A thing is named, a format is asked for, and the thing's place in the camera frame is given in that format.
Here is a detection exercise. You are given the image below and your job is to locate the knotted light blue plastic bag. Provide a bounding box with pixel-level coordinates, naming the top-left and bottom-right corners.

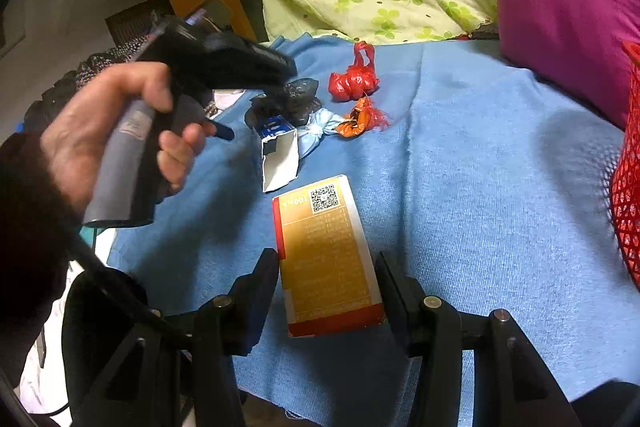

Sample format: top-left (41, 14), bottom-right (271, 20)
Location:
top-left (297, 109), bottom-right (347, 158)

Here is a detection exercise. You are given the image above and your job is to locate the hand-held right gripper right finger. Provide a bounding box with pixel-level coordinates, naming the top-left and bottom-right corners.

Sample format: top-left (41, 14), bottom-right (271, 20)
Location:
top-left (375, 251), bottom-right (583, 427)

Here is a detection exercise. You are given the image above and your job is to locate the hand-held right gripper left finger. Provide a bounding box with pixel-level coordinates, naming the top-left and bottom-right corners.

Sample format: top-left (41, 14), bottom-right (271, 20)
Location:
top-left (62, 248), bottom-right (280, 427)

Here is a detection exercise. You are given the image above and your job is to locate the person's left forearm dark sleeve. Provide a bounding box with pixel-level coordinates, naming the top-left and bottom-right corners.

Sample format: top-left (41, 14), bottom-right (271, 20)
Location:
top-left (0, 132), bottom-right (98, 383)

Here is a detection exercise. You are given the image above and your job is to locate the crumpled black plastic bag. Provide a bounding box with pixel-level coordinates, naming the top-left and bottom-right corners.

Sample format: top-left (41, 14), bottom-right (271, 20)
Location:
top-left (244, 78), bottom-right (322, 130)

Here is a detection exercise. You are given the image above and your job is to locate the gold and red carton box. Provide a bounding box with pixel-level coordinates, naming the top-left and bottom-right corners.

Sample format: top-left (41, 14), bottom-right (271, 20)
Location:
top-left (272, 174), bottom-right (387, 339)

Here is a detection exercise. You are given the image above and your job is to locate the crumpled orange plastic wrapper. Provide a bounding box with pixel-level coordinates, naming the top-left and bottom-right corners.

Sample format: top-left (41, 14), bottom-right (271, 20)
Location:
top-left (334, 97), bottom-right (392, 140)

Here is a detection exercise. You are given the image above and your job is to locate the red mesh basket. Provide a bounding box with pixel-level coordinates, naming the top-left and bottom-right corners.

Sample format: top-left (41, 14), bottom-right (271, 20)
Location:
top-left (610, 39), bottom-right (640, 289)

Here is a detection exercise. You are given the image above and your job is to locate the small white carton box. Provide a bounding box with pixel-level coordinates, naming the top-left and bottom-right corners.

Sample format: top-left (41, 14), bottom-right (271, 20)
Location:
top-left (261, 116), bottom-right (300, 194)

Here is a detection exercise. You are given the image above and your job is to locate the blue cloth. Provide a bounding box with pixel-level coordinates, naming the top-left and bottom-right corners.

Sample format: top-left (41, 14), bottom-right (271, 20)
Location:
top-left (106, 34), bottom-right (632, 427)

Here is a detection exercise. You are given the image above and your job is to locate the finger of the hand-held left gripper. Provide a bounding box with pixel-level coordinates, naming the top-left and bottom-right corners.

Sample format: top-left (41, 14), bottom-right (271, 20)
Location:
top-left (239, 39), bottom-right (299, 86)
top-left (201, 117), bottom-right (235, 142)

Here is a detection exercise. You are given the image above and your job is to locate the black and white patterned cloth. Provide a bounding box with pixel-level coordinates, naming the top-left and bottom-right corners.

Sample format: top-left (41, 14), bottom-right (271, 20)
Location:
top-left (24, 32), bottom-right (157, 130)

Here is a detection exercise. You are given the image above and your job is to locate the magenta pillow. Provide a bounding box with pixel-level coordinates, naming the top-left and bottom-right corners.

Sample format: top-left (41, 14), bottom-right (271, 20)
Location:
top-left (487, 0), bottom-right (640, 131)

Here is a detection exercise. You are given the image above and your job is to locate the person's left hand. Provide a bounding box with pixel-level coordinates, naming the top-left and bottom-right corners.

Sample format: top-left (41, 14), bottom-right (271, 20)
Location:
top-left (40, 62), bottom-right (209, 202)

